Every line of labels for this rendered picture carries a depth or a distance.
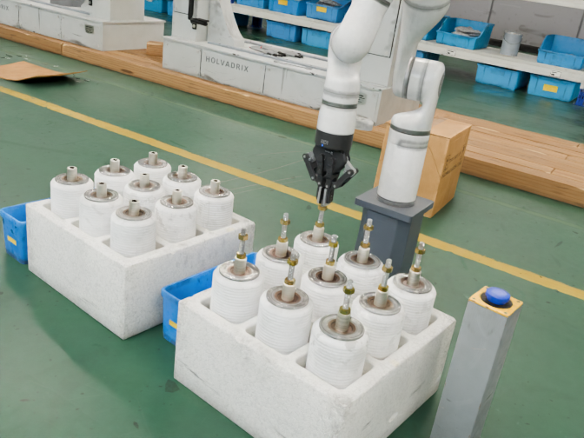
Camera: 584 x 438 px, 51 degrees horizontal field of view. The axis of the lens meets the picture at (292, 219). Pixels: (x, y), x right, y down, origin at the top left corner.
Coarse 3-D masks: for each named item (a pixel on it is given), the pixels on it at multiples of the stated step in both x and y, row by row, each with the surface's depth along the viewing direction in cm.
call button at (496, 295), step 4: (488, 288) 104; (492, 288) 104; (496, 288) 104; (488, 292) 102; (492, 292) 102; (496, 292) 102; (500, 292) 103; (504, 292) 103; (488, 296) 102; (492, 296) 101; (496, 296) 101; (500, 296) 101; (504, 296) 101; (508, 296) 102; (488, 300) 103; (492, 300) 102; (496, 300) 101; (500, 300) 101; (504, 300) 101; (508, 300) 102; (500, 304) 102
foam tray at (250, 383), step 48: (192, 336) 115; (240, 336) 108; (432, 336) 115; (192, 384) 119; (240, 384) 109; (288, 384) 101; (384, 384) 104; (432, 384) 125; (288, 432) 104; (336, 432) 96; (384, 432) 112
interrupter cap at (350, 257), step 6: (348, 252) 127; (354, 252) 127; (348, 258) 124; (354, 258) 125; (372, 258) 126; (378, 258) 126; (354, 264) 122; (360, 264) 122; (366, 264) 123; (372, 264) 123; (378, 264) 123
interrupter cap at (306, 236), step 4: (304, 232) 133; (308, 232) 134; (312, 232) 134; (300, 236) 131; (304, 236) 131; (308, 236) 132; (312, 236) 132; (324, 236) 133; (328, 236) 133; (304, 240) 129; (308, 240) 130; (312, 240) 131; (324, 240) 132; (328, 240) 131; (308, 244) 128; (312, 244) 128; (316, 244) 129; (320, 244) 129; (324, 244) 129
